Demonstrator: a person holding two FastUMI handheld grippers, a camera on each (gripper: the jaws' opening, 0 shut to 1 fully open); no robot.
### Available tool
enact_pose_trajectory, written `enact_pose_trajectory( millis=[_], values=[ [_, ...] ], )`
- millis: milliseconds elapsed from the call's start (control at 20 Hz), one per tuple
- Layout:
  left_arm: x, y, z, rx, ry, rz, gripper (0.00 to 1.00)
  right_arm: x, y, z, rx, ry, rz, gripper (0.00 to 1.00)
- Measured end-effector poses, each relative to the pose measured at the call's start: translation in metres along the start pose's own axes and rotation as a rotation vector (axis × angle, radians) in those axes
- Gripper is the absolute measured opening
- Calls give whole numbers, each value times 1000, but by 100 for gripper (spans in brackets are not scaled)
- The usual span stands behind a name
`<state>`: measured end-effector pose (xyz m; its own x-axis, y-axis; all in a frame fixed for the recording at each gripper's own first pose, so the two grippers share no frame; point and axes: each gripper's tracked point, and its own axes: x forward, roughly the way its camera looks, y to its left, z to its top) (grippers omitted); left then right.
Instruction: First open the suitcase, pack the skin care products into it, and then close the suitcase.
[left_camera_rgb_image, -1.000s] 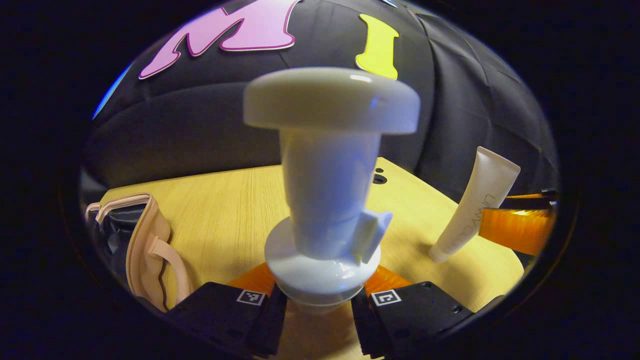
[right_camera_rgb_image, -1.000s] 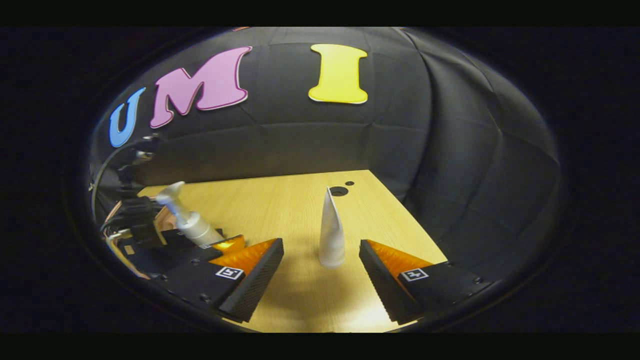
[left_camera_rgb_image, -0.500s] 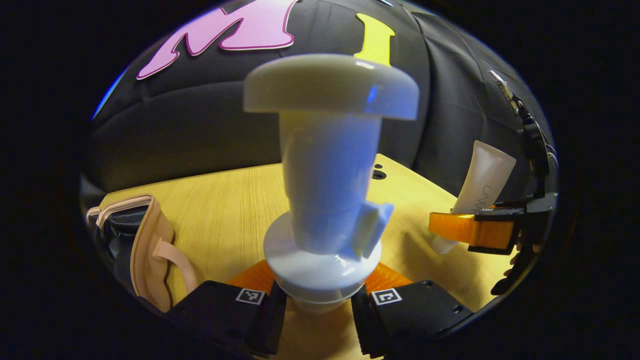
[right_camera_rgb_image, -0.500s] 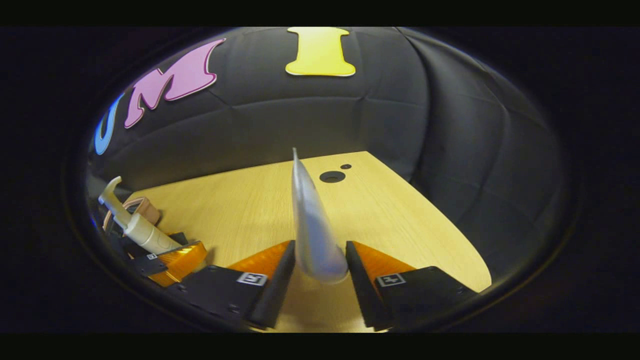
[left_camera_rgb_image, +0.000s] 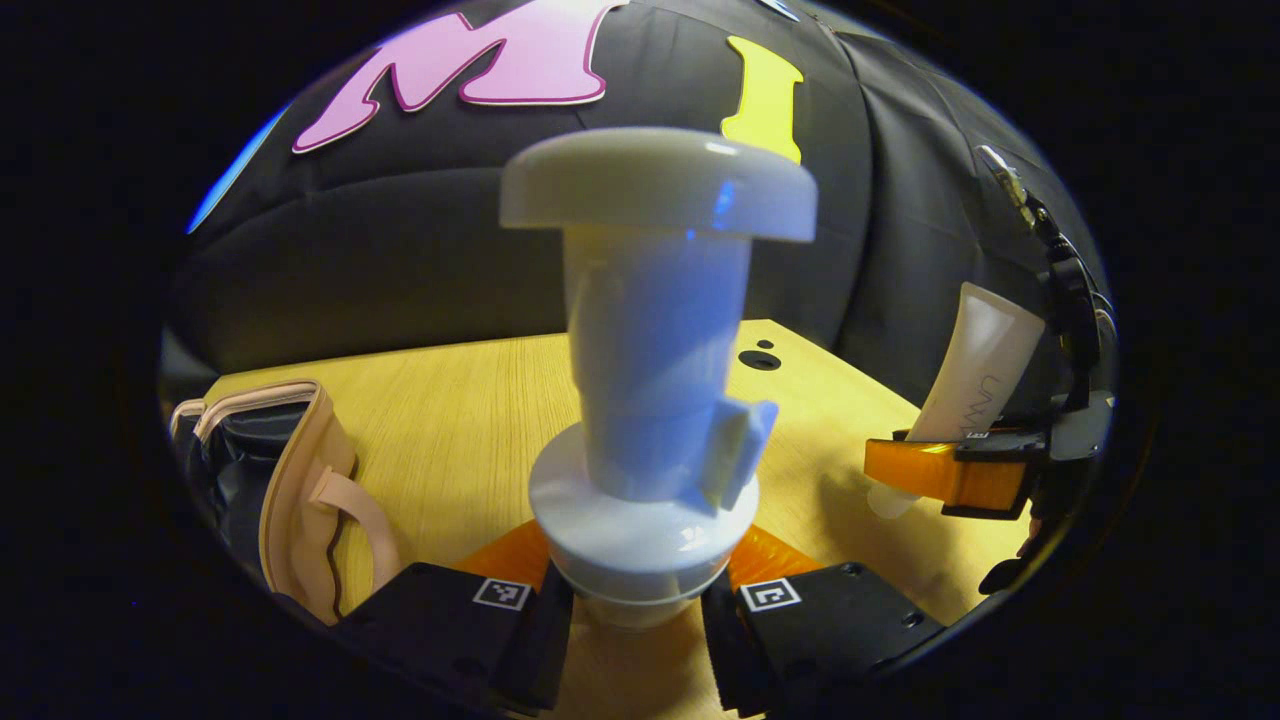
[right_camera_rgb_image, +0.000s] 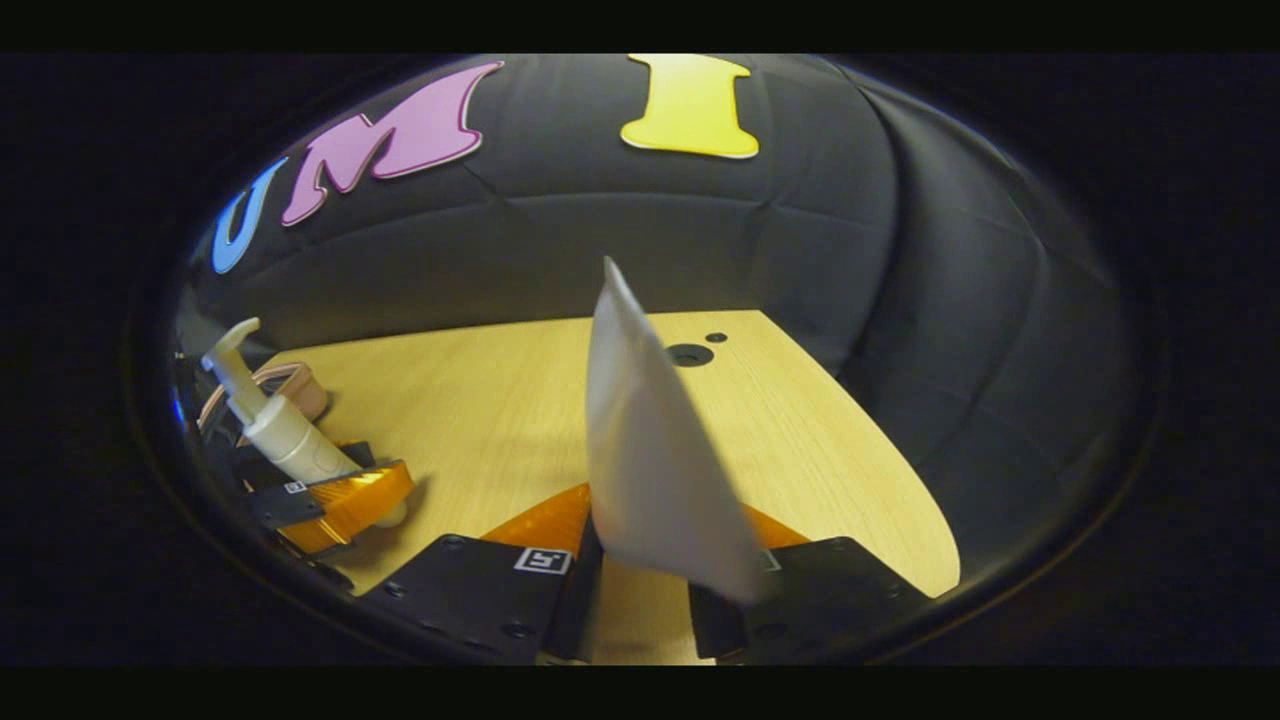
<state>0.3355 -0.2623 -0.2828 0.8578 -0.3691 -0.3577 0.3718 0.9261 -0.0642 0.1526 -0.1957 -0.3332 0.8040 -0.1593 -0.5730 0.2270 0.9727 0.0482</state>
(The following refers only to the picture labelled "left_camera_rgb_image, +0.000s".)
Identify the white pump bottle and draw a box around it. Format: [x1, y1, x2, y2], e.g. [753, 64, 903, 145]
[499, 127, 819, 631]

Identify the pink suitcase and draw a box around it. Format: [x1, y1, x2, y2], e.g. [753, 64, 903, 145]
[168, 380, 403, 627]

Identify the white cosmetic tube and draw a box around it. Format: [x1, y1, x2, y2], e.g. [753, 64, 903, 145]
[866, 282, 1047, 521]

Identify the black backdrop cloth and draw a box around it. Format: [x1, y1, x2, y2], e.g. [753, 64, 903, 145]
[160, 0, 1111, 421]

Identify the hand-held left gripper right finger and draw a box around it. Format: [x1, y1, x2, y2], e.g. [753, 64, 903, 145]
[700, 525, 946, 719]

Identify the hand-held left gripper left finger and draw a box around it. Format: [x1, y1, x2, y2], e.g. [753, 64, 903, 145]
[335, 520, 576, 713]

